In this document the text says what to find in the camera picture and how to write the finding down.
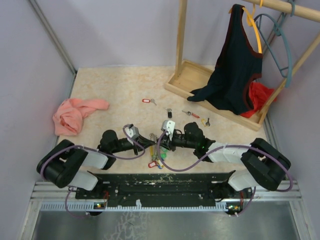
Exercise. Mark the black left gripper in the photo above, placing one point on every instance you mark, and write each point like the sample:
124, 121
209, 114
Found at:
144, 142

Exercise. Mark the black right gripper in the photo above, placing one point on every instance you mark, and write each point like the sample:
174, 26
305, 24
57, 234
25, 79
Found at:
166, 142

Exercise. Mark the large keyring with coloured tags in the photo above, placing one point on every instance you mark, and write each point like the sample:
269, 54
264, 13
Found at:
157, 155

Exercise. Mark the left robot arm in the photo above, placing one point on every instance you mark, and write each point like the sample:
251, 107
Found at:
62, 165

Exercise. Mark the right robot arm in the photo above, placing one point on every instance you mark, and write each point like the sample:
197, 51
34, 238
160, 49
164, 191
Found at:
263, 165

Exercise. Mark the key with black fob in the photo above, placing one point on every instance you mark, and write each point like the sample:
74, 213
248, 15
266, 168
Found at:
169, 112

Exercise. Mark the key with long red tag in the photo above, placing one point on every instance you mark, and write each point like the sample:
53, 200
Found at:
191, 114

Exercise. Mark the pink crumpled cloth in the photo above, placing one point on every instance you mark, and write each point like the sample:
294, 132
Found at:
69, 118

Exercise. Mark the red cloth in rack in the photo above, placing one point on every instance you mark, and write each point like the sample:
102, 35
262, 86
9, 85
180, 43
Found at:
258, 94

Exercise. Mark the dark navy tank top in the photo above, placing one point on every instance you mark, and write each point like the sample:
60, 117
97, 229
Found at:
237, 66

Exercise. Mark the yellow clothes hanger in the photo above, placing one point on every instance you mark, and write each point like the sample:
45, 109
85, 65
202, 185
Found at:
251, 23

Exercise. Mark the blue-grey clothes hanger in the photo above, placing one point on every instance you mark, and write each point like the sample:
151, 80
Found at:
277, 45

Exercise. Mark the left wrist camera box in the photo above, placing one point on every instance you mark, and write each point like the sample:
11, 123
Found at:
131, 132

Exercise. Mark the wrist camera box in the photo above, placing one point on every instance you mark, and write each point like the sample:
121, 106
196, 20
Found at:
168, 126
131, 132

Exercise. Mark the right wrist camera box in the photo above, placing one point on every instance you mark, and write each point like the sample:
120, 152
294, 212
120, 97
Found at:
168, 126

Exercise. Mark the key with yellow ring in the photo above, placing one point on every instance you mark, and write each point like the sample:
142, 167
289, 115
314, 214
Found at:
206, 122

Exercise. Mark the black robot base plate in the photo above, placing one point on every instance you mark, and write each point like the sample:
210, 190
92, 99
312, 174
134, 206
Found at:
165, 191

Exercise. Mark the grey wall corner rail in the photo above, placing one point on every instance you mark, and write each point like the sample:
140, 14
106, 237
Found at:
52, 35

